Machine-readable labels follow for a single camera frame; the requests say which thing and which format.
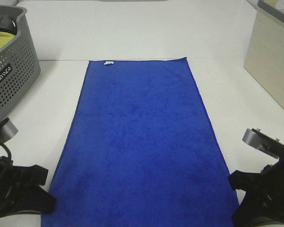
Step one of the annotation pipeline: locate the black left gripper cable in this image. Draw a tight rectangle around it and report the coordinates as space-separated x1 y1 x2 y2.
0 141 14 164

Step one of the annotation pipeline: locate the black cloth in basket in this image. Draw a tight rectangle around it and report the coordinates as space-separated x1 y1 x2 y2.
0 15 18 35

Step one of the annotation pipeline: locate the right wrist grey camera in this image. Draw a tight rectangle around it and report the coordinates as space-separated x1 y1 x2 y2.
242 128 284 160

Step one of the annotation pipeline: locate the beige storage bin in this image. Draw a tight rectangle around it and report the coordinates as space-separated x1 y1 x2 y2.
244 0 284 109

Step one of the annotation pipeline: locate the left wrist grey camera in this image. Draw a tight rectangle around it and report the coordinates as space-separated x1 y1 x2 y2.
0 118 18 143

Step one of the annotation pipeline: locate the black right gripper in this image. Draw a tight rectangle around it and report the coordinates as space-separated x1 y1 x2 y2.
228 156 284 227

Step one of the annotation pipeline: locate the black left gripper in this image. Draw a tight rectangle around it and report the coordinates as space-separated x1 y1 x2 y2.
0 157 56 218

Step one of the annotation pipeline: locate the blue towel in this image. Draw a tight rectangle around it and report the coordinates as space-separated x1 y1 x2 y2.
41 58 239 227

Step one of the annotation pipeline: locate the grey perforated laundry basket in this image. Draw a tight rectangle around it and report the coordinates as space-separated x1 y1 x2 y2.
0 5 41 122

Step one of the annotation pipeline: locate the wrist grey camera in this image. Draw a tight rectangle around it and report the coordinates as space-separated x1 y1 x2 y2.
0 118 18 143
242 128 284 160

